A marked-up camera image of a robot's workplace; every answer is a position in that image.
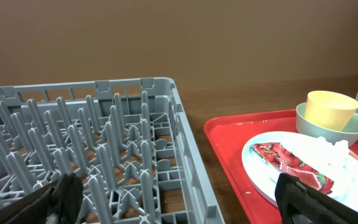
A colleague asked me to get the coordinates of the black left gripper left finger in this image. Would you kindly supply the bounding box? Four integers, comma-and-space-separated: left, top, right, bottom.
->
0, 173, 83, 224

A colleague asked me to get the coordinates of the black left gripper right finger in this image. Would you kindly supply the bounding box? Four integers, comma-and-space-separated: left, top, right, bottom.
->
275, 173, 358, 224

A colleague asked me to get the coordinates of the white napkin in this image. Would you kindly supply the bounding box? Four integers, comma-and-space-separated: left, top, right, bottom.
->
311, 136, 350, 167

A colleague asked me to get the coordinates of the red strawberry wrapper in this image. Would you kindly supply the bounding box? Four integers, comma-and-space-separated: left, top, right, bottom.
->
250, 142, 334, 195

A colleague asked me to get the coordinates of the light blue plate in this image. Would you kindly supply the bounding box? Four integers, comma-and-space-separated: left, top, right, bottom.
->
242, 131, 358, 212

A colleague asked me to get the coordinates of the grey dishwasher rack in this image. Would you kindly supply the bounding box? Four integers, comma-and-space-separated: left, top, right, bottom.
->
0, 77, 224, 223

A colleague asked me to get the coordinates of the green bowl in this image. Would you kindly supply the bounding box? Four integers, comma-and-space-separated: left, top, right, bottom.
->
296, 103, 358, 146

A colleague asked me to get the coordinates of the red plastic tray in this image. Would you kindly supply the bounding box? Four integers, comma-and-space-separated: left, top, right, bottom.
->
203, 108, 358, 224

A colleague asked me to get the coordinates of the yellow cup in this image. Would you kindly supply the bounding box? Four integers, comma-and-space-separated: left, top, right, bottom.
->
304, 90, 358, 131

